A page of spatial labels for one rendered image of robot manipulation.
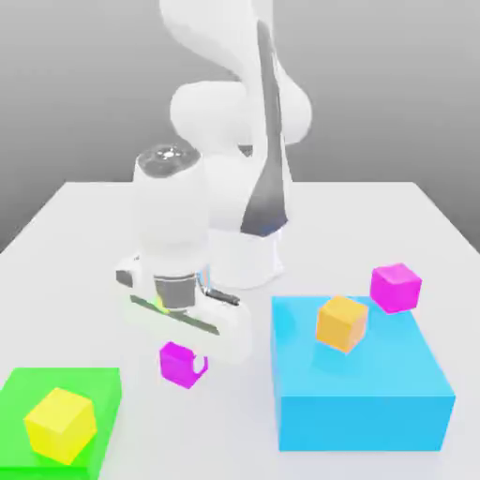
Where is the small orange cube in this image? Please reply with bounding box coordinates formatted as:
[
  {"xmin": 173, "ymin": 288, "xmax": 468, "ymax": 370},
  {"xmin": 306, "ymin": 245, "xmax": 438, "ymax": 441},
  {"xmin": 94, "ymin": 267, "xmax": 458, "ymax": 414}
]
[{"xmin": 315, "ymin": 294, "xmax": 369, "ymax": 354}]

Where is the small yellow cube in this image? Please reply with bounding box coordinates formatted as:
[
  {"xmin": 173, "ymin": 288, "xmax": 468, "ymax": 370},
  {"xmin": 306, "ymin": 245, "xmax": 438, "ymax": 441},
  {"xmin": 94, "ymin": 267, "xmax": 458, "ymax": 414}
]
[{"xmin": 22, "ymin": 386, "xmax": 98, "ymax": 467}]

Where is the small magenta cube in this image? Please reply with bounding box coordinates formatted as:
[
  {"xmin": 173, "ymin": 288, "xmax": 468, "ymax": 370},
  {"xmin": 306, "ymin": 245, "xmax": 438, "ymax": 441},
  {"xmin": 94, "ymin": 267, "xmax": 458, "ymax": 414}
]
[
  {"xmin": 158, "ymin": 340, "xmax": 210, "ymax": 391},
  {"xmin": 369, "ymin": 262, "xmax": 424, "ymax": 316}
]

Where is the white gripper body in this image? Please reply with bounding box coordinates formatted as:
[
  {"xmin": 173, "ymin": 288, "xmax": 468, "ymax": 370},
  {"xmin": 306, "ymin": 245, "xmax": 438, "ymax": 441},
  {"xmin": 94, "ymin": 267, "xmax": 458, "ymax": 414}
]
[{"xmin": 123, "ymin": 292, "xmax": 254, "ymax": 366}]

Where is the large blue box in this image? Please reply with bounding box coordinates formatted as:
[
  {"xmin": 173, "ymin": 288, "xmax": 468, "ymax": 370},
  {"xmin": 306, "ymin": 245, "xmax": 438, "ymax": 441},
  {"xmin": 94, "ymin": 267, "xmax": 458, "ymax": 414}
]
[{"xmin": 270, "ymin": 295, "xmax": 458, "ymax": 454}]

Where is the large green box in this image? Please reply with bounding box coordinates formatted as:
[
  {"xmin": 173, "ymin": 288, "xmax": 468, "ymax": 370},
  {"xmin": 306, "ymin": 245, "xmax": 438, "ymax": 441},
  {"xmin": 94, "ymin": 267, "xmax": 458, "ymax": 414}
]
[{"xmin": 0, "ymin": 367, "xmax": 124, "ymax": 480}]

